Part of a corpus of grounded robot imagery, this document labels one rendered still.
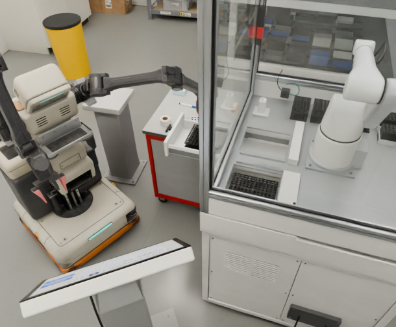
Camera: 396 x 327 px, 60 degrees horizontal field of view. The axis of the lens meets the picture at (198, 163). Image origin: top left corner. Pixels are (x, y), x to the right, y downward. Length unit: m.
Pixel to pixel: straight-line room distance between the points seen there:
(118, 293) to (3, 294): 1.53
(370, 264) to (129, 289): 0.96
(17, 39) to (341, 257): 4.77
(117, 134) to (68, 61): 1.86
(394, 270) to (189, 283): 1.29
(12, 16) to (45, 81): 3.57
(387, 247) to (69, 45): 3.67
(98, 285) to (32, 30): 4.34
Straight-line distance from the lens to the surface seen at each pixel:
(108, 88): 1.76
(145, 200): 2.84
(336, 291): 1.85
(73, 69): 4.42
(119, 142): 2.73
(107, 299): 1.26
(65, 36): 4.23
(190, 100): 2.50
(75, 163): 2.06
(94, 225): 2.42
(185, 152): 1.91
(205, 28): 1.01
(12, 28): 5.36
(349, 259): 1.60
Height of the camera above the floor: 2.16
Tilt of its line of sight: 44 degrees down
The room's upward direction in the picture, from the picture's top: 1 degrees counter-clockwise
